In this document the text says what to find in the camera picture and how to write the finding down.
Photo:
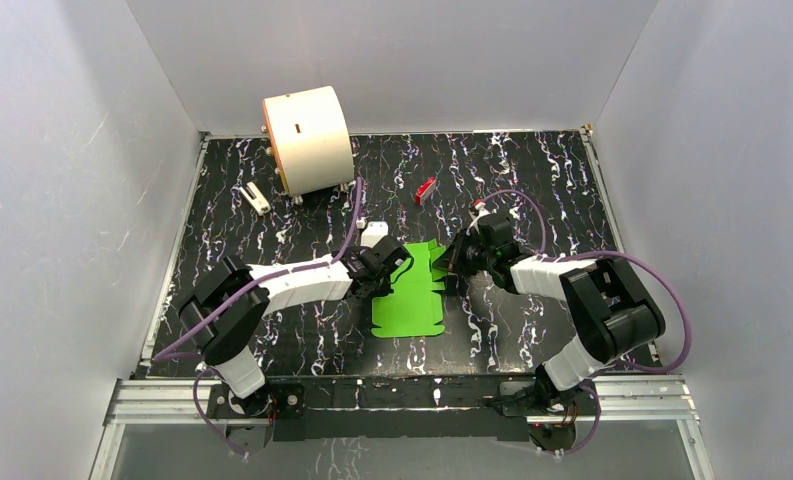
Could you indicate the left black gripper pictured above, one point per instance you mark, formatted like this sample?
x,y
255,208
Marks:
x,y
383,269

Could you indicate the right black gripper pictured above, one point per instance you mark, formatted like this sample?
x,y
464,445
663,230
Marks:
x,y
450,260

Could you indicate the green paper box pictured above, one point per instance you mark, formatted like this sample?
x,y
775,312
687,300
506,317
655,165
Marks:
x,y
415,307

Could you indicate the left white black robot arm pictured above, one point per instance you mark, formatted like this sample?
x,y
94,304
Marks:
x,y
223,311

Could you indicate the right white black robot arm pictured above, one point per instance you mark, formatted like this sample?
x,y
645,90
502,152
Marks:
x,y
611,310

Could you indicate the small red block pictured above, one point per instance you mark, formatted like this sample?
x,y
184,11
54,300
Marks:
x,y
425,191

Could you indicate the small white black block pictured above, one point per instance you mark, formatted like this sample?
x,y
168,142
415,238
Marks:
x,y
253,195

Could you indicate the white cylindrical drum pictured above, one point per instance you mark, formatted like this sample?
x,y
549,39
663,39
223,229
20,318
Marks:
x,y
309,140

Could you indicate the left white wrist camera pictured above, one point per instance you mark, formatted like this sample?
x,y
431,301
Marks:
x,y
371,232

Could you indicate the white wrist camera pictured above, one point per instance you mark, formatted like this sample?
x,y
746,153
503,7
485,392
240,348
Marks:
x,y
371,232
477,210

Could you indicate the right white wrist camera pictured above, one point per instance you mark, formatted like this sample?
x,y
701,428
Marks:
x,y
477,210

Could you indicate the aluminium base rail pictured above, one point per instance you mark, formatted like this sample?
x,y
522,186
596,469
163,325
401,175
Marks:
x,y
300,408

